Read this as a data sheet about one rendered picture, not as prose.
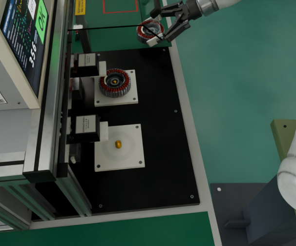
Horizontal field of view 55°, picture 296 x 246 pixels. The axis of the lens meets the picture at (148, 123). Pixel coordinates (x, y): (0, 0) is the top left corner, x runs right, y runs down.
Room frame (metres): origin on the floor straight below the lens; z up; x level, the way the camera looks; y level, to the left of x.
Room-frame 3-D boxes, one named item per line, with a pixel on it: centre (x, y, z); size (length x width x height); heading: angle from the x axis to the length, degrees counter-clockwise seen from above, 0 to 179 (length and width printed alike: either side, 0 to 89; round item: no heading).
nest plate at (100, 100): (0.66, 0.12, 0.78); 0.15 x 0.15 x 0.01; 6
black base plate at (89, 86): (0.54, 0.12, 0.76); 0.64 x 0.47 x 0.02; 6
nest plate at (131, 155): (0.42, 0.09, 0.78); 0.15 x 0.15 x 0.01; 6
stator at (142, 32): (0.91, -0.01, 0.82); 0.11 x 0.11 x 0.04
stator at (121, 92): (0.66, 0.12, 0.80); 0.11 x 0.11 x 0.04
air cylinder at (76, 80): (0.65, 0.26, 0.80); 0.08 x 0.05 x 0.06; 6
